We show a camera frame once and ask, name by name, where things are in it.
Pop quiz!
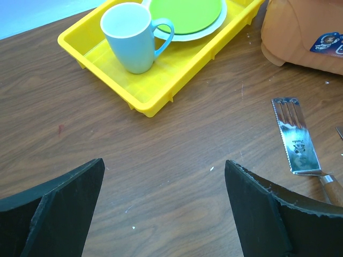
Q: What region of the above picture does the white scalloped plate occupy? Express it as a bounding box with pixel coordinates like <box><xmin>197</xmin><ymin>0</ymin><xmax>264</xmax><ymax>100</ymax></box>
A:
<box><xmin>140</xmin><ymin>0</ymin><xmax>228</xmax><ymax>42</ymax></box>

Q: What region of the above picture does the yellow plastic tray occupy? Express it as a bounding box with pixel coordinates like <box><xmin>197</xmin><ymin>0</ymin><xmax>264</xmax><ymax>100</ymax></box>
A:
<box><xmin>57</xmin><ymin>1</ymin><xmax>263</xmax><ymax>117</ymax></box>

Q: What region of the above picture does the slotted spatula wooden handle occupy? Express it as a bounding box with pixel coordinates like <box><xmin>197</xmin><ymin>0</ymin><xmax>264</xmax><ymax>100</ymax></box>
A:
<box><xmin>271</xmin><ymin>96</ymin><xmax>343</xmax><ymax>208</ymax></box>

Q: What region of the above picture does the lime green plate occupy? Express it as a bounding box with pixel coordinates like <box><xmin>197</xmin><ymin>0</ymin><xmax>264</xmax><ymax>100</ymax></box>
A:
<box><xmin>149</xmin><ymin>0</ymin><xmax>222</xmax><ymax>35</ymax></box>

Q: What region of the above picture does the light blue mug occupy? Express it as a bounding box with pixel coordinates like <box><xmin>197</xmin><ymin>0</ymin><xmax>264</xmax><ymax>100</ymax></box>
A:
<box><xmin>100</xmin><ymin>2</ymin><xmax>175</xmax><ymax>74</ymax></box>

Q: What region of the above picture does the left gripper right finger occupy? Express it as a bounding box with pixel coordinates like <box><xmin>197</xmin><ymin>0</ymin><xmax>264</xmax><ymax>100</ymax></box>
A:
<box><xmin>225</xmin><ymin>160</ymin><xmax>342</xmax><ymax>256</ymax></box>

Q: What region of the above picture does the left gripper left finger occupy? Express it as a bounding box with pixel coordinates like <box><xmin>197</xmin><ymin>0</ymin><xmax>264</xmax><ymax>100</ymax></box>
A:
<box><xmin>1</xmin><ymin>158</ymin><xmax>105</xmax><ymax>256</ymax></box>

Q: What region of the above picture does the orange plastic dish bin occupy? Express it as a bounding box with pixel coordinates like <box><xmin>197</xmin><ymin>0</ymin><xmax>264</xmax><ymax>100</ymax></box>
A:
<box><xmin>261</xmin><ymin>1</ymin><xmax>342</xmax><ymax>75</ymax></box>

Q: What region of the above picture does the solid spatula wooden handle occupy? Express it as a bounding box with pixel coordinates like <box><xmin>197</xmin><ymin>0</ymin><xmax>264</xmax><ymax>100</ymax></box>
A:
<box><xmin>335</xmin><ymin>126</ymin><xmax>343</xmax><ymax>139</ymax></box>

